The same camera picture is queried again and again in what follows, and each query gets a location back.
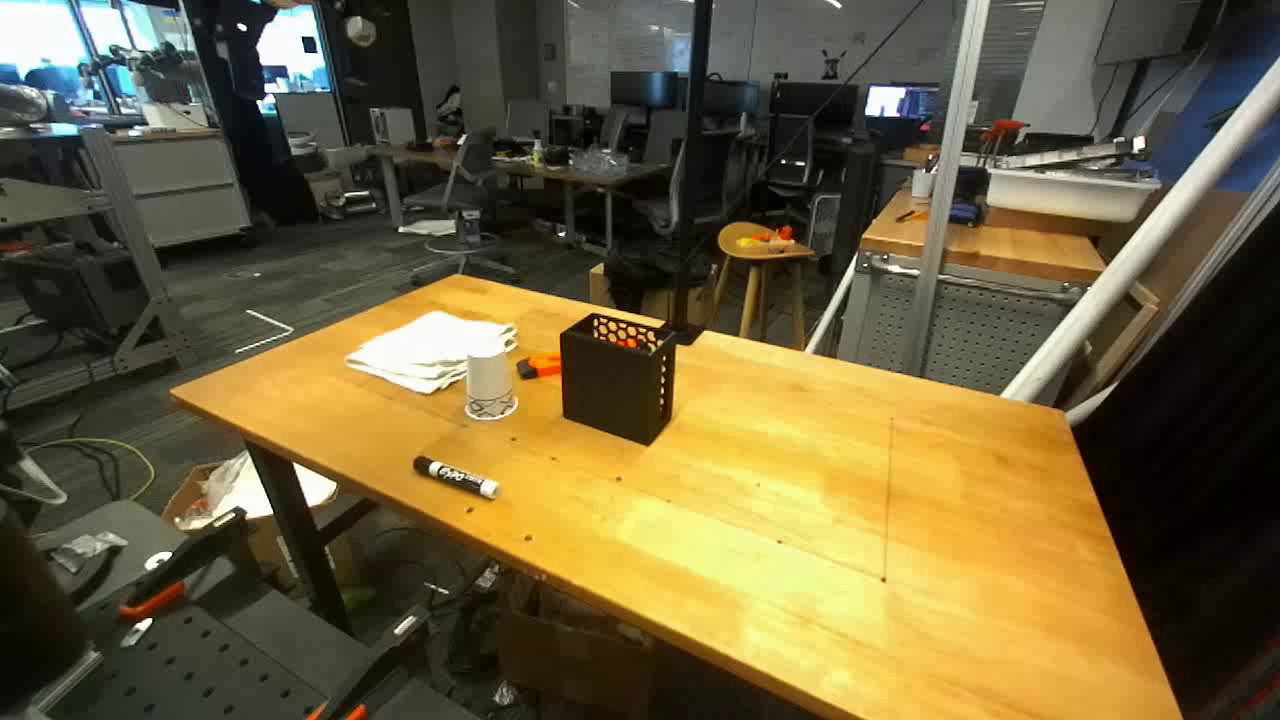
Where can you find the black stand pole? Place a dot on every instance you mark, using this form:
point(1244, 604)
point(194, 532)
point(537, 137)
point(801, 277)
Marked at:
point(695, 162)

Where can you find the white paper cup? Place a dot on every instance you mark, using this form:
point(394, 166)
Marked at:
point(490, 386)

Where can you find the lit computer monitor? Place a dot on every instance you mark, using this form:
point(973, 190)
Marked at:
point(901, 102)

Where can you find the white drawer cabinet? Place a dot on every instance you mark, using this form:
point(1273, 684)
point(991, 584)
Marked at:
point(184, 184)

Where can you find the round wooden stool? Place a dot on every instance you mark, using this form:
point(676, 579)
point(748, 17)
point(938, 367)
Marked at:
point(761, 247)

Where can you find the orange and black flat tool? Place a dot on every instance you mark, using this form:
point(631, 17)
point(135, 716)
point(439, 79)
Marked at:
point(543, 367)

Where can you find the white slanted frame pole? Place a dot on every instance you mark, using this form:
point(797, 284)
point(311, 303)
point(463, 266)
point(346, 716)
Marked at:
point(1144, 242)

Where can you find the black marker with white label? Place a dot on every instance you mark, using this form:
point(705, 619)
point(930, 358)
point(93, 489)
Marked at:
point(456, 476)

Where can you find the black perforated board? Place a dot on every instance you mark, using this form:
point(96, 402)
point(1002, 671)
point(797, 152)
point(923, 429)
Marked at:
point(201, 664)

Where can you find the white upright frame pole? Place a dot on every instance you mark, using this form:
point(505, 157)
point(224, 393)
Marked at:
point(949, 174)

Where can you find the white shallow tray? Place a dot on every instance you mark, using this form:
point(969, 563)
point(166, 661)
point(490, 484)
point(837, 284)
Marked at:
point(1066, 190)

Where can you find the grey metal shelf rack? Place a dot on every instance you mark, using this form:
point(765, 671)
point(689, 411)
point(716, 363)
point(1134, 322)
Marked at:
point(115, 227)

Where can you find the black perforated basket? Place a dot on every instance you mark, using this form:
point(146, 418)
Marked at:
point(616, 391)

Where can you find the white plastic bag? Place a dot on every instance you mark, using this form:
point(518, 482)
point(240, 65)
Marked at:
point(232, 489)

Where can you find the cluttered office desk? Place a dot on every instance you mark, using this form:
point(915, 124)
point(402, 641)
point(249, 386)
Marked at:
point(560, 170)

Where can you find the wooden top workbench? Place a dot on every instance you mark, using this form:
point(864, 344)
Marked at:
point(987, 247)

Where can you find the white towel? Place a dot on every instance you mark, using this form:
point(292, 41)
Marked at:
point(426, 350)

